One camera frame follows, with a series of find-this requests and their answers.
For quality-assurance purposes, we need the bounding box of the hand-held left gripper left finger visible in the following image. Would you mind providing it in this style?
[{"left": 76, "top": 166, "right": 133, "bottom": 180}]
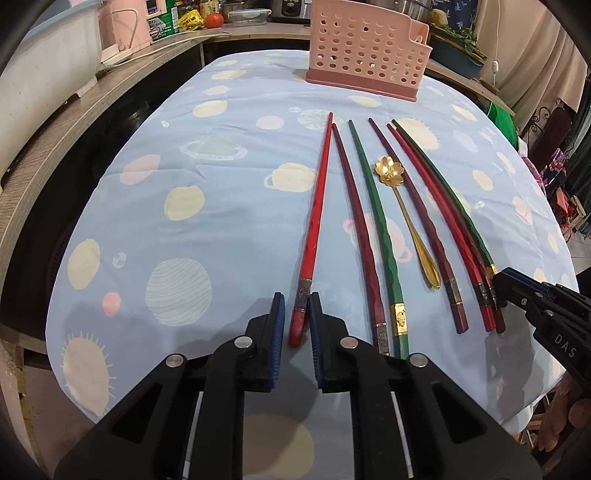
[{"left": 54, "top": 292, "right": 286, "bottom": 480}]

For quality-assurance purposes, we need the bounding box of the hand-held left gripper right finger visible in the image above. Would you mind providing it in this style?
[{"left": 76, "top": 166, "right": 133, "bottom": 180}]
[{"left": 308, "top": 292, "right": 542, "bottom": 480}]

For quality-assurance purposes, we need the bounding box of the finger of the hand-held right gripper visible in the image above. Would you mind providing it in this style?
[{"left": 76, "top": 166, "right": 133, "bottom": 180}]
[
  {"left": 492, "top": 267, "right": 555, "bottom": 320},
  {"left": 542, "top": 282, "right": 591, "bottom": 311}
]

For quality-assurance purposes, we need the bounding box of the green chopstick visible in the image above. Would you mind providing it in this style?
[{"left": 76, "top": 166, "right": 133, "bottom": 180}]
[
  {"left": 348, "top": 120, "right": 411, "bottom": 361},
  {"left": 392, "top": 119, "right": 507, "bottom": 334}
]

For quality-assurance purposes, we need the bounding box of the dark red chopstick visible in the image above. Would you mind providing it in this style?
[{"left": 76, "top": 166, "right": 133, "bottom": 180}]
[
  {"left": 368, "top": 118, "right": 469, "bottom": 335},
  {"left": 331, "top": 124, "right": 391, "bottom": 357}
]

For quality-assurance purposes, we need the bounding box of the gold flower spoon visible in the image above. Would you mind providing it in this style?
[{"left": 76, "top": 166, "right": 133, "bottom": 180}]
[{"left": 374, "top": 156, "right": 443, "bottom": 291}]

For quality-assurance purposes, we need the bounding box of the pink perforated plastic basket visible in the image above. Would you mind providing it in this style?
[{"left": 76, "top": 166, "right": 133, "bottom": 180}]
[{"left": 305, "top": 0, "right": 434, "bottom": 103}]

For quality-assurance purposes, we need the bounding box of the person's right hand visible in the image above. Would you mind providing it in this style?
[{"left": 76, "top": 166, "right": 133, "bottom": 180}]
[{"left": 537, "top": 382, "right": 585, "bottom": 454}]

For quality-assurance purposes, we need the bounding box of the pink floral cloth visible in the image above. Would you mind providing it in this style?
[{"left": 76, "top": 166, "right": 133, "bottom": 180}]
[{"left": 531, "top": 148, "right": 574, "bottom": 186}]

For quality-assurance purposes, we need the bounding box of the blue planet print tablecloth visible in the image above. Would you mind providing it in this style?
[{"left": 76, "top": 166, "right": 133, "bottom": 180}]
[{"left": 46, "top": 48, "right": 580, "bottom": 437}]

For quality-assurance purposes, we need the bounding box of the green cloth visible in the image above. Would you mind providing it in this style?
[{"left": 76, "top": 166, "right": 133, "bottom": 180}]
[{"left": 485, "top": 99, "right": 521, "bottom": 140}]

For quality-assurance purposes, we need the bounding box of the wooden board shelf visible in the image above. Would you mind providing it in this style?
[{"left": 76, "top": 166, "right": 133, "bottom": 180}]
[{"left": 425, "top": 60, "right": 516, "bottom": 117}]

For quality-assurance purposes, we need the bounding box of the blue planter with plants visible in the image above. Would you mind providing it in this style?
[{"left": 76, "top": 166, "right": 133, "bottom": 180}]
[{"left": 427, "top": 21, "right": 488, "bottom": 80}]

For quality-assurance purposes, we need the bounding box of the beige curtain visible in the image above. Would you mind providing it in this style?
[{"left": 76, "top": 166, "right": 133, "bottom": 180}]
[{"left": 475, "top": 0, "right": 591, "bottom": 134}]

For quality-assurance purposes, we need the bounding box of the blue floral cloth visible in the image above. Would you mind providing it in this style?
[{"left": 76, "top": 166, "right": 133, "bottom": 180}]
[{"left": 431, "top": 0, "right": 479, "bottom": 28}]

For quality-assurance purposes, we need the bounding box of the stainless steel steamer pot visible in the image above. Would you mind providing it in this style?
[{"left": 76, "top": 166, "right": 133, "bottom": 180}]
[{"left": 388, "top": 0, "right": 433, "bottom": 21}]

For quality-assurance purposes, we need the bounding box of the clear lidded food container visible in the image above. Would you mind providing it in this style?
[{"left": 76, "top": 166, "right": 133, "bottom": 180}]
[{"left": 226, "top": 8, "right": 272, "bottom": 27}]

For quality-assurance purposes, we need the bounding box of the steel rice cooker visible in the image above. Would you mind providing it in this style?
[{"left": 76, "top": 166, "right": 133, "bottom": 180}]
[{"left": 268, "top": 0, "right": 311, "bottom": 23}]

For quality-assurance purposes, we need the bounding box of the yellow snack packet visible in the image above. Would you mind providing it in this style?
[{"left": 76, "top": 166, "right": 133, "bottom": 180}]
[{"left": 178, "top": 9, "right": 205, "bottom": 32}]

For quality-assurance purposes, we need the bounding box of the pink kitchen appliance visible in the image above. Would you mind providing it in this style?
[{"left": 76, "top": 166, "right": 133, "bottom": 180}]
[{"left": 98, "top": 0, "right": 154, "bottom": 65}]

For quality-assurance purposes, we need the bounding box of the white plastic storage box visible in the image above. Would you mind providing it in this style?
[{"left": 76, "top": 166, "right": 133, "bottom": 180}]
[{"left": 0, "top": 0, "right": 103, "bottom": 136}]

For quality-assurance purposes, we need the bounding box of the white cable with switch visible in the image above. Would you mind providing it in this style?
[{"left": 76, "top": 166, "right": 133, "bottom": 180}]
[{"left": 484, "top": 0, "right": 503, "bottom": 90}]

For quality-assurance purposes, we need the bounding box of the white power cable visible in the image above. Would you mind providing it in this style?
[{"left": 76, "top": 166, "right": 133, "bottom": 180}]
[{"left": 96, "top": 36, "right": 197, "bottom": 78}]

